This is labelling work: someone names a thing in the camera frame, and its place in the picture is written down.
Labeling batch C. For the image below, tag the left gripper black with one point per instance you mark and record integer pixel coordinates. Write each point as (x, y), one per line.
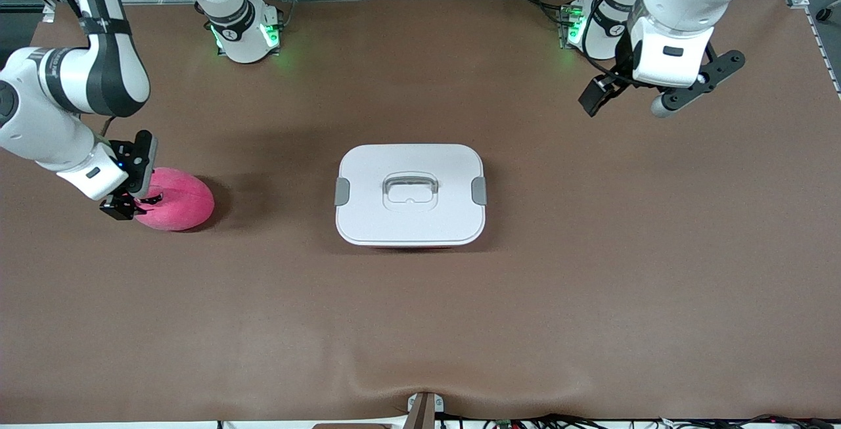
(621, 69)

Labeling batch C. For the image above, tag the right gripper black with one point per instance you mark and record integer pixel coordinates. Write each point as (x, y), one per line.
(125, 151)

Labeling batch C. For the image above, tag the pink plush toy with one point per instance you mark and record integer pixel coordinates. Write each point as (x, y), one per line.
(184, 202)

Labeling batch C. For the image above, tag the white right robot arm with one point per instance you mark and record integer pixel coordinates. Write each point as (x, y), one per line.
(39, 133)

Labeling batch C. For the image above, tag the brown table mat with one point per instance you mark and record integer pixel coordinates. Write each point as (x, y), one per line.
(591, 284)

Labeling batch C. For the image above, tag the black round knob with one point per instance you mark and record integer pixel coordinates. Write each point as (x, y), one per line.
(823, 14)

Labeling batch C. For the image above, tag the aluminium camera mount profile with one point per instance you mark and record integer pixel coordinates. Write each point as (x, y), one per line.
(424, 412)

